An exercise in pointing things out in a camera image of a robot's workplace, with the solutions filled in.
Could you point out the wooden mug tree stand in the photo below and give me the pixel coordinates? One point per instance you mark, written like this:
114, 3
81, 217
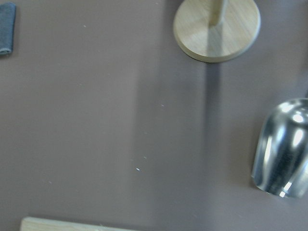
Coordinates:
215, 31

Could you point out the steel scoop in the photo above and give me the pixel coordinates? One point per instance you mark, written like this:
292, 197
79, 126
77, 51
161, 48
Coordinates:
281, 161

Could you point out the wooden cutting board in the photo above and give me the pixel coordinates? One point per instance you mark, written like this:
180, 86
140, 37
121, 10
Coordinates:
41, 224

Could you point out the grey folded cloth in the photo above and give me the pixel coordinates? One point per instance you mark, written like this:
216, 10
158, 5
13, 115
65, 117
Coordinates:
7, 20

